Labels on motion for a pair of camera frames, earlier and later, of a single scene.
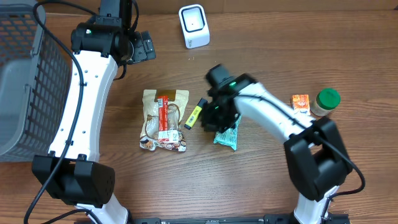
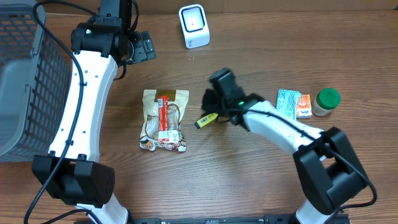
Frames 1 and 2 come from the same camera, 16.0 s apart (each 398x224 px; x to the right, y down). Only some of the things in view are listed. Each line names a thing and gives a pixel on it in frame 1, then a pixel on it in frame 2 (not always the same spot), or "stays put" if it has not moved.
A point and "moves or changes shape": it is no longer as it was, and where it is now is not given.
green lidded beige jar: (326, 100) stays put
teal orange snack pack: (229, 136) -> (288, 101)
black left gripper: (141, 46) stays put
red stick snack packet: (164, 134) stays put
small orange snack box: (301, 104) stays put
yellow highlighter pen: (194, 115) moves or changes shape
